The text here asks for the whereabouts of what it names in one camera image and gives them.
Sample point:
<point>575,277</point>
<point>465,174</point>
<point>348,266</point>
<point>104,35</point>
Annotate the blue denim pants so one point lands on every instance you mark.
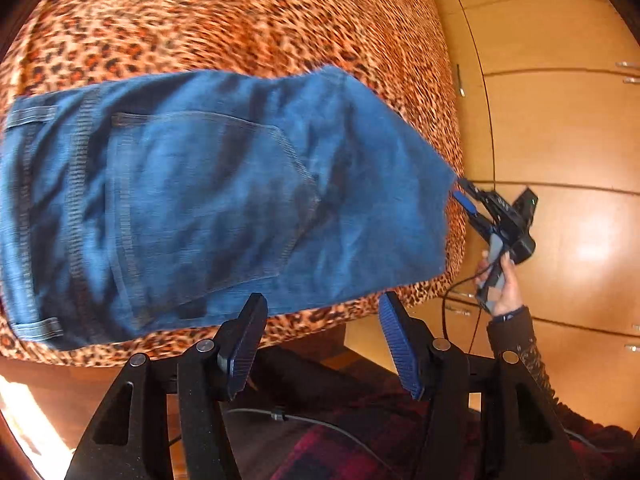
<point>200,200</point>

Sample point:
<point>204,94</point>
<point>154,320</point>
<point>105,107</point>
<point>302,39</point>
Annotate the red plaid clothing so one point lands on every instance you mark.
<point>340,450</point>

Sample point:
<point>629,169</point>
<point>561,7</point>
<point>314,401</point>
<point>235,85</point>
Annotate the wooden wardrobe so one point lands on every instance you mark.
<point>550,125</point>

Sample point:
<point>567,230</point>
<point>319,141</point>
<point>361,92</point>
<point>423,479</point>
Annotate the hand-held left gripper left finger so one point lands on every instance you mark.
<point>245,345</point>

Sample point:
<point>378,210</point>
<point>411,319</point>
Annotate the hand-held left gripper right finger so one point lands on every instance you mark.
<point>400,345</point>

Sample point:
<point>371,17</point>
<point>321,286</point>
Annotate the person's right hand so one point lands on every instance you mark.
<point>510,290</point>

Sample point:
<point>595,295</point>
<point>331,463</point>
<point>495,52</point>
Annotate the leopard print bedsheet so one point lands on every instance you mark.
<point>225,20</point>

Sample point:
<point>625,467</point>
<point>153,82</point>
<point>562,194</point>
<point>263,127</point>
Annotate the person's right forearm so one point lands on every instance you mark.
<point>530,355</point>

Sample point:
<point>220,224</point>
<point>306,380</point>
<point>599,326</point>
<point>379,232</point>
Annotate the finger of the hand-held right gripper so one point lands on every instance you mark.
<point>470,186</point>
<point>466,204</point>

